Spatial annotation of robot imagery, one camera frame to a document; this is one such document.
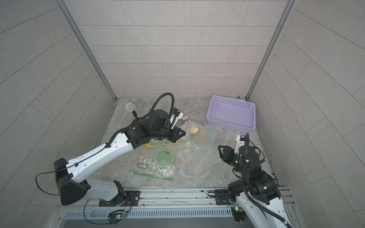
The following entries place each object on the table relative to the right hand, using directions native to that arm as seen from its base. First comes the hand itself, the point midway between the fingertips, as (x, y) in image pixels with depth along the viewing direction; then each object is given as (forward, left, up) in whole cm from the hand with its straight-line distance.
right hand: (217, 148), depth 68 cm
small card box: (+42, +19, -17) cm, 49 cm away
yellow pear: (+18, +10, -11) cm, 24 cm away
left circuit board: (-23, +50, -17) cm, 58 cm away
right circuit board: (-25, -9, -23) cm, 35 cm away
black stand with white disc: (+25, +46, +7) cm, 52 cm away
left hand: (+6, +14, +5) cm, 16 cm away
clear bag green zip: (-1, +31, -16) cm, 35 cm away
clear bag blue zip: (+18, +6, -21) cm, 28 cm away
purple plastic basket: (+34, -23, -19) cm, 45 cm away
